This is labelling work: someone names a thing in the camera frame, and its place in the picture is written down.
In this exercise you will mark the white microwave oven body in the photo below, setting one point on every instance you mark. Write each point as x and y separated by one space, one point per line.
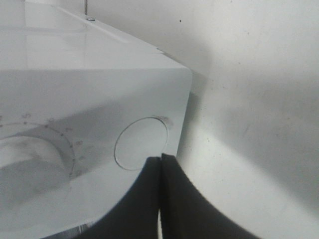
65 74

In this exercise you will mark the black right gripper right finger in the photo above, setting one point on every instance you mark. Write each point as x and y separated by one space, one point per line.
186 214

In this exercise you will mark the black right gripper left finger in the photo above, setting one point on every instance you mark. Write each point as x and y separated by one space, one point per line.
135 216

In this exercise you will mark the round white door button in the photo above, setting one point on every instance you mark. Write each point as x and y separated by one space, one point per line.
143 138

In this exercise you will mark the lower white timer knob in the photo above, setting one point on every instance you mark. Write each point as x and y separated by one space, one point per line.
35 173

